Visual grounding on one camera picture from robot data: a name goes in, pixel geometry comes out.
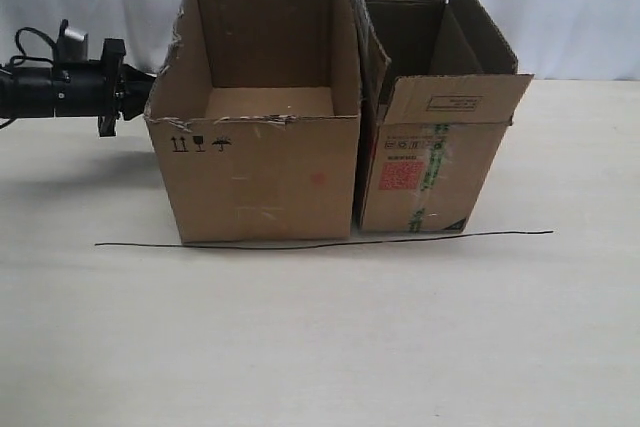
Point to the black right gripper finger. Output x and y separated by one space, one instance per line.
136 82

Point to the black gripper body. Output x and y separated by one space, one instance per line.
91 88

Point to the torn cardboard box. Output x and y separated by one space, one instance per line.
255 119

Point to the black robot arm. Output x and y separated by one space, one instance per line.
27 91

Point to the taped cardboard box with flaps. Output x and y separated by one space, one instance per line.
440 88

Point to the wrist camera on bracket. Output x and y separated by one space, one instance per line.
72 43

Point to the thin black wire line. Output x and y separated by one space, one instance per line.
323 244

